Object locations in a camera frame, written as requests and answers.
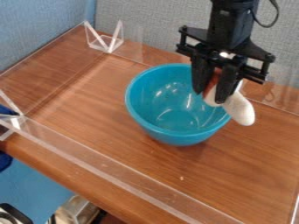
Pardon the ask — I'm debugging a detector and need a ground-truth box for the grey metal box below table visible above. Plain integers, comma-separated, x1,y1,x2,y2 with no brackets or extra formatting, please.
55,195,99,224

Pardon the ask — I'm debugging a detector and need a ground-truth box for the clear acrylic barrier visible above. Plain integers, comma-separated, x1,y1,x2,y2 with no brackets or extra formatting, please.
0,88,245,224
114,38,299,115

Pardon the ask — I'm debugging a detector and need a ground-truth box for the clear acrylic corner bracket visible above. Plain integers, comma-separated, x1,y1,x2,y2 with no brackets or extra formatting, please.
83,20,125,53

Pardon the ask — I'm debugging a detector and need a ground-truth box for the dark blue cloth object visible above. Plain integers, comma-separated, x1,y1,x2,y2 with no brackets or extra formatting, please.
0,104,19,172

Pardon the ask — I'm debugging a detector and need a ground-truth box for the blue plastic bowl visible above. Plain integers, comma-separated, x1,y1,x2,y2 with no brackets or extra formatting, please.
126,63,231,146

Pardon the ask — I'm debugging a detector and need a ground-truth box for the clear acrylic back barrier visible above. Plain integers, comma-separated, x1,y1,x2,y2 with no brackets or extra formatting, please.
114,38,299,115

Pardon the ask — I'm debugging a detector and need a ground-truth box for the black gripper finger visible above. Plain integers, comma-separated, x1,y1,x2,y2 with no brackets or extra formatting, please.
215,56,247,104
191,44,215,95

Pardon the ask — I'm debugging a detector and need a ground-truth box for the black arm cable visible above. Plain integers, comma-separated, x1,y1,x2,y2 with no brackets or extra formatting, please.
250,0,281,29

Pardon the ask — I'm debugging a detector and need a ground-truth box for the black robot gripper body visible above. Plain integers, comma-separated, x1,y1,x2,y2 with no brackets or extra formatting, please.
177,0,277,82

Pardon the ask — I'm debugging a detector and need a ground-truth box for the black white object below table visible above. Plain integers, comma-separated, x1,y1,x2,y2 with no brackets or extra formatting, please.
0,203,34,224

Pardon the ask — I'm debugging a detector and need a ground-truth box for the plush brown white mushroom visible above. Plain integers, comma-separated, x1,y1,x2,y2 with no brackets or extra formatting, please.
202,68,257,126

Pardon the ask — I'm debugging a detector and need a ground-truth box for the clear acrylic front barrier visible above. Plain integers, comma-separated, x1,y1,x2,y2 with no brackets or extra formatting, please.
0,88,245,224

